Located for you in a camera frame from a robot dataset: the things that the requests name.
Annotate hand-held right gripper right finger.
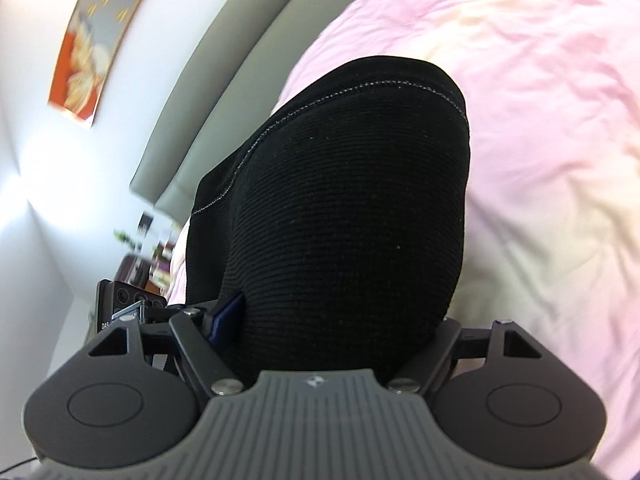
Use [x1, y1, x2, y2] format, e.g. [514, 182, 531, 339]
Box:
[388, 318, 545, 397]

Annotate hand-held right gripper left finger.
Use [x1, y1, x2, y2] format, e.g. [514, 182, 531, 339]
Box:
[86, 292, 247, 397]

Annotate black pants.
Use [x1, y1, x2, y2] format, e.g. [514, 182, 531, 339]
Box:
[184, 55, 474, 387]

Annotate cluttered dark nightstand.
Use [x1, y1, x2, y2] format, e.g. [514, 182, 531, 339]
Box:
[112, 209, 187, 307]

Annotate pink and cream blanket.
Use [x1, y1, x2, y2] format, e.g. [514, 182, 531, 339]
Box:
[166, 0, 640, 480]

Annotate grey padded headboard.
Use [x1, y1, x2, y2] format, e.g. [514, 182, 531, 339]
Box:
[129, 0, 397, 222]

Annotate orange wall poster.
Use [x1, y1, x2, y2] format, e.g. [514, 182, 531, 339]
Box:
[47, 0, 167, 132]

